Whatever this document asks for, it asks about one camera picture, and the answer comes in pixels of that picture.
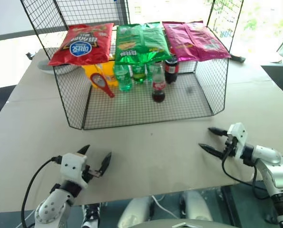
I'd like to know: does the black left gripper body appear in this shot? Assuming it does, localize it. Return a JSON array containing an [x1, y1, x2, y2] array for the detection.
[[82, 164, 102, 184]]

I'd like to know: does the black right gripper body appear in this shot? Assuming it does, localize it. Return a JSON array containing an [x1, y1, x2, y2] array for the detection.
[[223, 135, 238, 158]]

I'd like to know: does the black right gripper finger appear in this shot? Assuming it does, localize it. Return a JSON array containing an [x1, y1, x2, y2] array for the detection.
[[208, 127, 229, 137], [198, 143, 226, 160]]

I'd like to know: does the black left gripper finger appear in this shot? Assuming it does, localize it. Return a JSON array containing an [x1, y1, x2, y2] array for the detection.
[[76, 144, 91, 156], [98, 152, 113, 177]]

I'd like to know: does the glass cola bottle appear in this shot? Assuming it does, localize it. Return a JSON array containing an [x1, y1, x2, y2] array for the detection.
[[151, 60, 167, 104]]

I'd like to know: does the dark plastic cola bottle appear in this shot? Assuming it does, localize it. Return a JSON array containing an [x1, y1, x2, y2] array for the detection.
[[164, 55, 180, 85]]

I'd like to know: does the green plastic soda bottle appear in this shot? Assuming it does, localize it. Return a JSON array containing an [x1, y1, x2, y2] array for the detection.
[[113, 63, 133, 92], [131, 62, 147, 85]]

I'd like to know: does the silver robot leg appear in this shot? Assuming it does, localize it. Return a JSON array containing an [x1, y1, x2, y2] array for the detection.
[[117, 195, 154, 228], [179, 190, 214, 224]]

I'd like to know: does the grey robot torso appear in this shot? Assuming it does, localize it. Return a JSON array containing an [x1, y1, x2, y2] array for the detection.
[[132, 218, 240, 228]]

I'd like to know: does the dark side desk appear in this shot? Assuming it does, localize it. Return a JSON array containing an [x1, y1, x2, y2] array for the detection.
[[261, 63, 283, 103]]

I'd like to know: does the yellow snack bag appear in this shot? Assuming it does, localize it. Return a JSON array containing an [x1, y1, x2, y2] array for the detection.
[[81, 59, 120, 89]]

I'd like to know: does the magenta chips bag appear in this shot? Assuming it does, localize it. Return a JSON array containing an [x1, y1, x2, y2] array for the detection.
[[162, 21, 200, 62], [184, 20, 232, 62]]

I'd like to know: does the red chips bag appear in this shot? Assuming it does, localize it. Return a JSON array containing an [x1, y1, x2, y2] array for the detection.
[[47, 22, 115, 67]]

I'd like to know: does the green chips bag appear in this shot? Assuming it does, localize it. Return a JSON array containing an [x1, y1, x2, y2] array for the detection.
[[140, 21, 173, 63], [114, 24, 151, 66]]

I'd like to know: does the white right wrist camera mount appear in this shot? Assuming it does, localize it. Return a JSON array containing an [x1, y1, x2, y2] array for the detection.
[[226, 123, 249, 161]]

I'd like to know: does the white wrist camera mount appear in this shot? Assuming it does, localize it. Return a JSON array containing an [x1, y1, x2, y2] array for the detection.
[[226, 123, 249, 161], [60, 152, 89, 190]]

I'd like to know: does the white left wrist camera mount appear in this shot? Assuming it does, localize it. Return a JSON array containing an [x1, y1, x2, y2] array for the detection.
[[60, 152, 89, 190]]

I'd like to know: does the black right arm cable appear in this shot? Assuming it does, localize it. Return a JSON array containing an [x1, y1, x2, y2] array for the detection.
[[221, 152, 273, 200]]

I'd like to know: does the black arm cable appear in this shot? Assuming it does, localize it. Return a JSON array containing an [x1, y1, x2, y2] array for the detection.
[[21, 155, 63, 228], [221, 152, 273, 200]]

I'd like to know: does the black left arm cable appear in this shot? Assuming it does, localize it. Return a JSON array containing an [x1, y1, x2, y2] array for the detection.
[[21, 155, 63, 228]]

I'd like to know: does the black wire mesh rack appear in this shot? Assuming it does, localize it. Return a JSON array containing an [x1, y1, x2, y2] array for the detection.
[[19, 0, 245, 131]]

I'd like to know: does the white cable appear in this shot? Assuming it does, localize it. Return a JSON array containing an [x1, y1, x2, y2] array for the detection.
[[151, 195, 180, 219]]

